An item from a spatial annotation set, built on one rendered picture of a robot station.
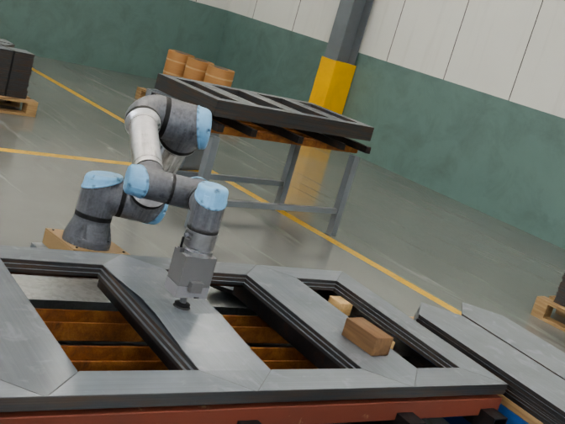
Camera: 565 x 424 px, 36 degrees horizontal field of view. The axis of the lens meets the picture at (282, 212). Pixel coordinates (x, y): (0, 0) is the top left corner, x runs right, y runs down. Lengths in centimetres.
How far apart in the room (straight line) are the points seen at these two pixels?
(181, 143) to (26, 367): 95
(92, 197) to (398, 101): 875
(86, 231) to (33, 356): 103
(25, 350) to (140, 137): 69
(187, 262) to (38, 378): 51
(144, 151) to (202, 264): 32
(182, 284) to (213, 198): 22
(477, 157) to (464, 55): 126
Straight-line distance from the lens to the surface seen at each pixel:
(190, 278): 201
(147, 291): 212
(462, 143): 1048
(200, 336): 195
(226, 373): 183
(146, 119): 228
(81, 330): 221
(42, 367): 168
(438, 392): 215
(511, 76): 1023
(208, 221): 196
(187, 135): 238
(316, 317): 231
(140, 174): 202
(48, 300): 242
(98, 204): 268
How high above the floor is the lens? 159
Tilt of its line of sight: 13 degrees down
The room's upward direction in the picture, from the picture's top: 16 degrees clockwise
